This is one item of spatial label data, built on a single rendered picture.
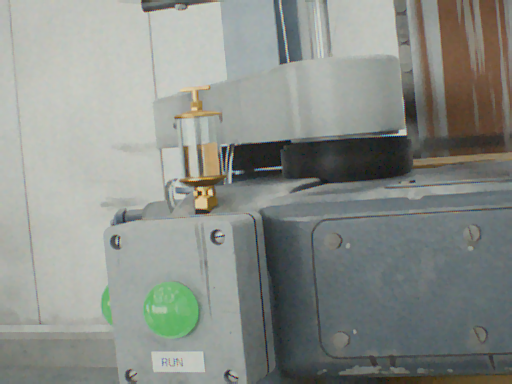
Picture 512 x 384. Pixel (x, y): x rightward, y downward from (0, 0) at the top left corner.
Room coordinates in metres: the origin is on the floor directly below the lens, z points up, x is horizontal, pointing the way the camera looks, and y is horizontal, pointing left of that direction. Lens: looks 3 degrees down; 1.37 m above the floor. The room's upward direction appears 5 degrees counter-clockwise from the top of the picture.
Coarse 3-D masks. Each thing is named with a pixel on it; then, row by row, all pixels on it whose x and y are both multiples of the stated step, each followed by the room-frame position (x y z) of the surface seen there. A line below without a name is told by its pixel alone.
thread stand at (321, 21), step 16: (128, 0) 0.97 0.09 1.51; (144, 0) 0.96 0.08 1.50; (160, 0) 0.96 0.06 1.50; (176, 0) 0.95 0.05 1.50; (192, 0) 0.95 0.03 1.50; (208, 0) 0.94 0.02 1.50; (224, 0) 0.94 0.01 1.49; (304, 0) 0.92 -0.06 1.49; (320, 0) 0.91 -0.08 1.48; (320, 16) 0.91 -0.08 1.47; (320, 32) 0.91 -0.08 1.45; (320, 48) 0.91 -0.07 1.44
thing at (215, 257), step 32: (128, 224) 0.55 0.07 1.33; (160, 224) 0.54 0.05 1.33; (192, 224) 0.53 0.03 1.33; (224, 224) 0.53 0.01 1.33; (256, 224) 0.56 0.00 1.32; (128, 256) 0.55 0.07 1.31; (160, 256) 0.54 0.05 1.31; (192, 256) 0.53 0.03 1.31; (224, 256) 0.53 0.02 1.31; (256, 256) 0.55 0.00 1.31; (128, 288) 0.55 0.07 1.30; (192, 288) 0.53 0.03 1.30; (224, 288) 0.53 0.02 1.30; (256, 288) 0.55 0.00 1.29; (128, 320) 0.55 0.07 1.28; (224, 320) 0.53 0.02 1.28; (256, 320) 0.55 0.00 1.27; (128, 352) 0.55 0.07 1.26; (224, 352) 0.53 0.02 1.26; (256, 352) 0.54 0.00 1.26
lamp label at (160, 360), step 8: (152, 352) 0.54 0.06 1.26; (160, 352) 0.54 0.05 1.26; (168, 352) 0.54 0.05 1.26; (176, 352) 0.54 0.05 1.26; (184, 352) 0.54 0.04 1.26; (192, 352) 0.53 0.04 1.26; (200, 352) 0.53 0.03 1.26; (152, 360) 0.54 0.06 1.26; (160, 360) 0.54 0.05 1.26; (168, 360) 0.54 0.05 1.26; (176, 360) 0.54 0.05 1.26; (184, 360) 0.54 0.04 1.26; (192, 360) 0.54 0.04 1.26; (200, 360) 0.53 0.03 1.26; (160, 368) 0.54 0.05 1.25; (168, 368) 0.54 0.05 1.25; (176, 368) 0.54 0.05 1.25; (184, 368) 0.54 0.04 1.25; (192, 368) 0.54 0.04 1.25; (200, 368) 0.53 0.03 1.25
